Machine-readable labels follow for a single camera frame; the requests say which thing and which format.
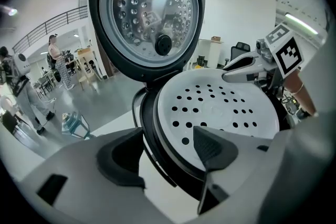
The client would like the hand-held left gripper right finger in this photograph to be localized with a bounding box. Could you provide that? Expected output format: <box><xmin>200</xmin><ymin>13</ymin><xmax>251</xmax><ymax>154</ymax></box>
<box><xmin>193</xmin><ymin>125</ymin><xmax>239</xmax><ymax>215</ymax></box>

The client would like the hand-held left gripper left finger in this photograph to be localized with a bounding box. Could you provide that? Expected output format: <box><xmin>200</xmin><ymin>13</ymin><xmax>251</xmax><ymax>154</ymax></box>
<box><xmin>96</xmin><ymin>127</ymin><xmax>146</xmax><ymax>189</ymax></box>

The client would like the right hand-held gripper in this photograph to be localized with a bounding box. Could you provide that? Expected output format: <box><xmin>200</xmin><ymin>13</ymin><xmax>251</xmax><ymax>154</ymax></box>
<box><xmin>222</xmin><ymin>22</ymin><xmax>306</xmax><ymax>98</ymax></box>

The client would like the white perforated steamer tray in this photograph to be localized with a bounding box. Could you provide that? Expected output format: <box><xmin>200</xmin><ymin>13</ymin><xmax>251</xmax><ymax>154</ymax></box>
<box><xmin>153</xmin><ymin>68</ymin><xmax>280</xmax><ymax>166</ymax></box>

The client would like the person's right forearm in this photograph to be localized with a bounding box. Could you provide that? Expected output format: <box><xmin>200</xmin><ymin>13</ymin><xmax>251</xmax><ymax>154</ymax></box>
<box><xmin>283</xmin><ymin>67</ymin><xmax>319</xmax><ymax>116</ymax></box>

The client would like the black office chair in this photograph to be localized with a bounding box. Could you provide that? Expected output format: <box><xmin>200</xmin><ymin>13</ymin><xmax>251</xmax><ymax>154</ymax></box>
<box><xmin>225</xmin><ymin>41</ymin><xmax>251</xmax><ymax>69</ymax></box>

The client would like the white counter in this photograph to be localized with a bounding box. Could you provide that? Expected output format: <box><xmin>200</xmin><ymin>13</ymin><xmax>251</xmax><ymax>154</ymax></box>
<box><xmin>198</xmin><ymin>36</ymin><xmax>224</xmax><ymax>69</ymax></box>

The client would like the yellow oil bottle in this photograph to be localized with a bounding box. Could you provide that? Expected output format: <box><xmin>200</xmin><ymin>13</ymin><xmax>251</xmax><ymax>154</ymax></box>
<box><xmin>195</xmin><ymin>54</ymin><xmax>207</xmax><ymax>69</ymax></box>

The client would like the teal lantern ornament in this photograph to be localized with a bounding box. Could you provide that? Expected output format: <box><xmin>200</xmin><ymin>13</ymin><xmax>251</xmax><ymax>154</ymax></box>
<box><xmin>61</xmin><ymin>110</ymin><xmax>91</xmax><ymax>140</ymax></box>

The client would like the tall wooden stool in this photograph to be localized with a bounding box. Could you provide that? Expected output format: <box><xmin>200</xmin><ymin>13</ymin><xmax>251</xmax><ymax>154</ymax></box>
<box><xmin>76</xmin><ymin>46</ymin><xmax>101</xmax><ymax>91</ymax></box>

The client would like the purple rice cooker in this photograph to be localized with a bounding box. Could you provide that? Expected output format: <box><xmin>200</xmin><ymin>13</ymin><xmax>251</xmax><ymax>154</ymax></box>
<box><xmin>88</xmin><ymin>0</ymin><xmax>292</xmax><ymax>203</ymax></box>

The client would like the white shell backpack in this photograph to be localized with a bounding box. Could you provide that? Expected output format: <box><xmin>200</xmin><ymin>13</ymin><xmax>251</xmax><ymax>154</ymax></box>
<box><xmin>11</xmin><ymin>52</ymin><xmax>33</xmax><ymax>76</ymax></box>

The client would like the black balcony railing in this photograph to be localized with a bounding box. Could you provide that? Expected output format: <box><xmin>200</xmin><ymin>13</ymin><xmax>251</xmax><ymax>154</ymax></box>
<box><xmin>12</xmin><ymin>5</ymin><xmax>89</xmax><ymax>54</ymax></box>

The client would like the gold bracelet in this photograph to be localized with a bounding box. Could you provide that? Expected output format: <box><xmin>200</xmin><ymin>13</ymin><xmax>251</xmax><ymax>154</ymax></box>
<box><xmin>290</xmin><ymin>83</ymin><xmax>306</xmax><ymax>95</ymax></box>

